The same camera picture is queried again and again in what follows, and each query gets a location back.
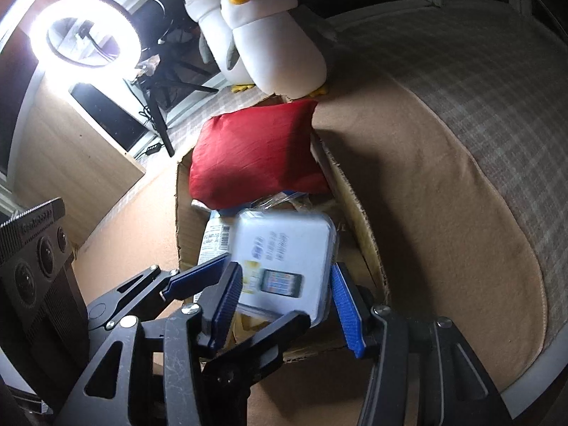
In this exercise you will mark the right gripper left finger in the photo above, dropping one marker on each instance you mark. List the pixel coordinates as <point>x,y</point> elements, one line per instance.
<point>146,373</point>

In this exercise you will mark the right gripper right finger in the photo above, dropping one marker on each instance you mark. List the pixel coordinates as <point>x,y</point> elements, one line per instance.
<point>455,387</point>

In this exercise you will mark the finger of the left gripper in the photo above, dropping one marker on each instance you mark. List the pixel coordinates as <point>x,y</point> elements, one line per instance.
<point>149,292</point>
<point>228,379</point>

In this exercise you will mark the white packaged box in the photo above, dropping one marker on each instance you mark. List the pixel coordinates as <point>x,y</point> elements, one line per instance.
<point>286,260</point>

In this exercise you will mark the red fabric pouch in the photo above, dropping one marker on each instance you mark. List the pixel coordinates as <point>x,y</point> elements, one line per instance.
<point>253,153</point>

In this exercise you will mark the white blue lotion bottle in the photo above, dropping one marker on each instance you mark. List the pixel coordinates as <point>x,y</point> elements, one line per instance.
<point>216,239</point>

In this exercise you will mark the packaged toast bread loaf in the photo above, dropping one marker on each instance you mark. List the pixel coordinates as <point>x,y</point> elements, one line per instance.
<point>309,203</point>

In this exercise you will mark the brown cardboard box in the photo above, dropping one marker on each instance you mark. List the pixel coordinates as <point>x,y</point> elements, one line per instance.
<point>355,247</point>

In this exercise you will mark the black power strip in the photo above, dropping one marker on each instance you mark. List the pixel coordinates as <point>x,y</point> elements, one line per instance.
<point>153,149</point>

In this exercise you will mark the light wood cabinet panel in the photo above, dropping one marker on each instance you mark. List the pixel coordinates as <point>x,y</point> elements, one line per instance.
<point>58,150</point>

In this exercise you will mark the small penguin plush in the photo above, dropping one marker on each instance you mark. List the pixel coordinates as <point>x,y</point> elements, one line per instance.
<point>284,46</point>

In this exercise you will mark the large penguin plush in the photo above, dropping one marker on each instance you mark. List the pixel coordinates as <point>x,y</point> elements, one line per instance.
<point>215,40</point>

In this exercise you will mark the black camera module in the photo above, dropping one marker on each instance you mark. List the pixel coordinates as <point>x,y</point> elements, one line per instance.
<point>34,250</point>

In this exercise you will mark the white ring light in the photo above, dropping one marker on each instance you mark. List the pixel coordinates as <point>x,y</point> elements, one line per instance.
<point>86,36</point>

